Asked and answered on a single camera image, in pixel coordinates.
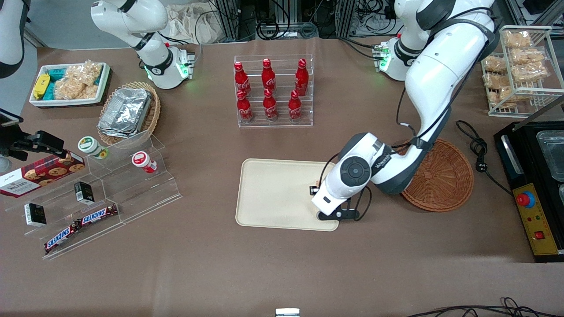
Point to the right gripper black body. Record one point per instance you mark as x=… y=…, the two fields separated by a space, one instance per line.
x=27 y=143

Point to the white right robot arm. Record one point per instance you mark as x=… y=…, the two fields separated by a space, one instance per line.
x=150 y=53

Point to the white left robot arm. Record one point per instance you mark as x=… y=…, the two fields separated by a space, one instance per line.
x=440 y=75

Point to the cream plastic tray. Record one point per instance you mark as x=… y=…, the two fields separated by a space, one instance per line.
x=277 y=193

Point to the light wicker basket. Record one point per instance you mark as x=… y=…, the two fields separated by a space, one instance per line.
x=154 y=114

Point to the brown round wicker basket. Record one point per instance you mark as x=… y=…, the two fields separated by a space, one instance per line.
x=445 y=180

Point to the Walkers tartan cookie box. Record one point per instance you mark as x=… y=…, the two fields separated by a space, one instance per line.
x=39 y=176

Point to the green sunflower yoghurt cup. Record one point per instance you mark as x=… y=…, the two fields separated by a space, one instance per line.
x=88 y=144

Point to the white rectangular snack bin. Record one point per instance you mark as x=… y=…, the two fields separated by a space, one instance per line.
x=66 y=101

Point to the teal snack packet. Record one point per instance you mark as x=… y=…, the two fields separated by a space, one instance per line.
x=56 y=75
x=50 y=91

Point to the clear bag rice crackers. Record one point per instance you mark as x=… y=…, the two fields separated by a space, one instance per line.
x=86 y=72
x=75 y=90

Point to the yellow snack bar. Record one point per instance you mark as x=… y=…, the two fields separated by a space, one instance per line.
x=41 y=86

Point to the small black box with barcode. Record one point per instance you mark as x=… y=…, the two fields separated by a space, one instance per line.
x=83 y=192

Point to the small black box gold print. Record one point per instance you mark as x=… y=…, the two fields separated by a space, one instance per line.
x=35 y=215

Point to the aluminium foil container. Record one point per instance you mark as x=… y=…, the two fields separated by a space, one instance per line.
x=116 y=133
x=125 y=110

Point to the clear acrylic bottle rack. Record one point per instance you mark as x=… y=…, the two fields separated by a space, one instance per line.
x=282 y=123

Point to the red Coca-Cola bottle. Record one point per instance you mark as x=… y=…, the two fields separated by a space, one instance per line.
x=244 y=108
x=241 y=79
x=302 y=78
x=268 y=77
x=270 y=107
x=294 y=108

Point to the Snickers chocolate bar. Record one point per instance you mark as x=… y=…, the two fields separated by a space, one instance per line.
x=61 y=237
x=99 y=214

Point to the red lidded yoghurt cup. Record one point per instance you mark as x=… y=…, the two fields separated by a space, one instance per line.
x=141 y=159

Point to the clear acrylic stepped stand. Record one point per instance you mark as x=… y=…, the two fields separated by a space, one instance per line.
x=132 y=189

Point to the small white device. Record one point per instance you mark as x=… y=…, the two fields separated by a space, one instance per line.
x=287 y=313

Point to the beige cloth bag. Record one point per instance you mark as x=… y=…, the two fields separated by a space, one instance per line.
x=189 y=24

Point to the black appliance with yellow panel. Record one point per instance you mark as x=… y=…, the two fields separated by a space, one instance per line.
x=506 y=149

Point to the red emergency stop button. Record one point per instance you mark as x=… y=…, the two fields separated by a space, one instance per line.
x=525 y=200

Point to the bagged fried snack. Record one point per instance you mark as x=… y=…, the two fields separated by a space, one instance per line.
x=516 y=38
x=528 y=56
x=529 y=72
x=511 y=97
x=494 y=64
x=497 y=80

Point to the metal pan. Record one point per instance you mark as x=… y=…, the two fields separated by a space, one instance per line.
x=553 y=154

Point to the aluminium frame post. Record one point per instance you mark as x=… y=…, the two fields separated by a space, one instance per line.
x=231 y=17
x=346 y=17

